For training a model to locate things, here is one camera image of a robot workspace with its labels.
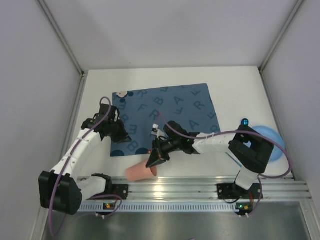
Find light blue plate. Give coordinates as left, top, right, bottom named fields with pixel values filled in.
left=246, top=124, right=286, bottom=165

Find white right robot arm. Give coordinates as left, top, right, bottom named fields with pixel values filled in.
left=145, top=121, right=275, bottom=191

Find perforated white cable duct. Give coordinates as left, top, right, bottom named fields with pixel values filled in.
left=78, top=201, right=253, bottom=213

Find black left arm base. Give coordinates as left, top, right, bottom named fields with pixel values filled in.
left=104, top=184, right=129, bottom=200

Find left aluminium frame post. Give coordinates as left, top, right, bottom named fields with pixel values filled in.
left=37, top=0, right=86, bottom=76

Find blue metallic spoon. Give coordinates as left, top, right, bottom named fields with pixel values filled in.
left=241, top=118, right=249, bottom=126

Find blue letter-print placemat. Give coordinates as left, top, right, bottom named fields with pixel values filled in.
left=110, top=83, right=221, bottom=157

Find aluminium mounting rail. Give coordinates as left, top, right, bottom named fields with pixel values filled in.
left=112, top=176, right=312, bottom=202

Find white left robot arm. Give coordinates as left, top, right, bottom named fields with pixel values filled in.
left=38, top=103, right=132, bottom=215

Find aluminium frame post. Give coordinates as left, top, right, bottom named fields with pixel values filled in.
left=37, top=0, right=86, bottom=76
left=258, top=0, right=307, bottom=72

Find right aluminium frame post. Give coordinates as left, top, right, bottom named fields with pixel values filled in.
left=258, top=0, right=307, bottom=72

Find pink plastic cup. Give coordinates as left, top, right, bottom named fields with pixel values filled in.
left=125, top=160, right=158, bottom=182

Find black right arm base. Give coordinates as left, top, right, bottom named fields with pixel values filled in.
left=216, top=183, right=262, bottom=201

